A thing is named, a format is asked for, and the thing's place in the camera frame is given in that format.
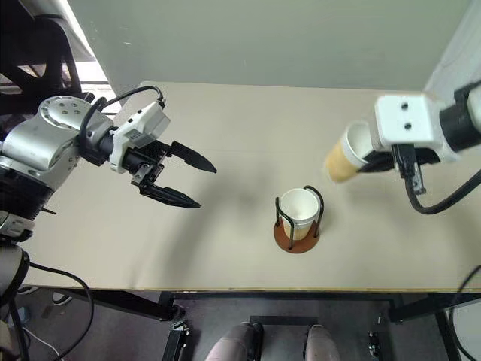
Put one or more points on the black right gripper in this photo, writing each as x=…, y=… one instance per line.
x=407, y=158

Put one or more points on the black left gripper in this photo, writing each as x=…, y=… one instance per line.
x=144, y=161

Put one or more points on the tan and white paper cup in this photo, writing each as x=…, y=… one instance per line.
x=300, y=207
x=340, y=161

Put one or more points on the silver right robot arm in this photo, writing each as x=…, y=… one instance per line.
x=456, y=120

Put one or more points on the black and white sneaker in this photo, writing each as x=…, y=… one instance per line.
x=62, y=299
x=26, y=289

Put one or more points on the grey rounded robot foot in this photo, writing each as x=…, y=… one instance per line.
x=233, y=342
x=321, y=344

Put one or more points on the black floor platform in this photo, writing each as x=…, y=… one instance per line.
x=285, y=320

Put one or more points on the grey robot body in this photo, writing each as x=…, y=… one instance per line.
x=11, y=263

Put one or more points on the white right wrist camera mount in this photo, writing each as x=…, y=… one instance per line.
x=402, y=120

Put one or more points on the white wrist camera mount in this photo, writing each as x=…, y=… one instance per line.
x=402, y=120
x=146, y=124

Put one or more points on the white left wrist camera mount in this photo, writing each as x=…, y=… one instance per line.
x=146, y=124

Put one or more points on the black metal table frame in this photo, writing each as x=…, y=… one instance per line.
x=131, y=302

